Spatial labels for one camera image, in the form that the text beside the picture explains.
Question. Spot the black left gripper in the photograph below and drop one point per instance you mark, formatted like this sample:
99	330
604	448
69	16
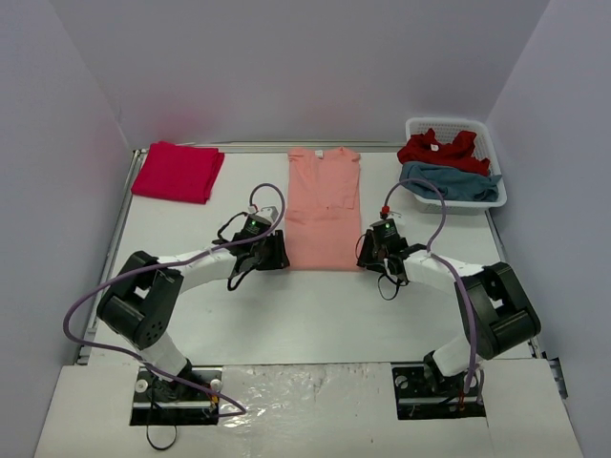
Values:
276	249

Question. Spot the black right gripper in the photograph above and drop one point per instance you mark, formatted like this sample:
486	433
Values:
368	251

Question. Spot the salmon pink t-shirt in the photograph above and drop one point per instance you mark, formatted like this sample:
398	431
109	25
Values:
323	218

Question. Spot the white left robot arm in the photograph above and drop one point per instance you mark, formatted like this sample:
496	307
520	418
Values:
140	308

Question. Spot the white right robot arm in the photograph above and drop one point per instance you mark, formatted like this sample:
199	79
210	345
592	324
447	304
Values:
495	310

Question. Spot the blue-grey t-shirt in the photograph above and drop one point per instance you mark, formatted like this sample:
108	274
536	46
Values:
451	183

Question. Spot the dark red t-shirt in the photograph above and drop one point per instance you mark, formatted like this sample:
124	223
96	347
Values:
459	154

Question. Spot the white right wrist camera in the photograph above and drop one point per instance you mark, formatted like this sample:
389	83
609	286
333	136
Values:
388	214

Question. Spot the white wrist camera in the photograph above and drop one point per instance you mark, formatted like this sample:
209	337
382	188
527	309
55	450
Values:
388	214
267	215

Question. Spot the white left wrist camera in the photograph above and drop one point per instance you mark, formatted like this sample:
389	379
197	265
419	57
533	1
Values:
267	215

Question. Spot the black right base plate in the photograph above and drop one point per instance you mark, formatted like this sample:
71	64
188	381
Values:
419	397

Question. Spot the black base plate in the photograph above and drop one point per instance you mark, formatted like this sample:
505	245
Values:
157	402
419	397

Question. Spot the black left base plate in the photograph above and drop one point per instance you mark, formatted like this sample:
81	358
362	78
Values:
157	402

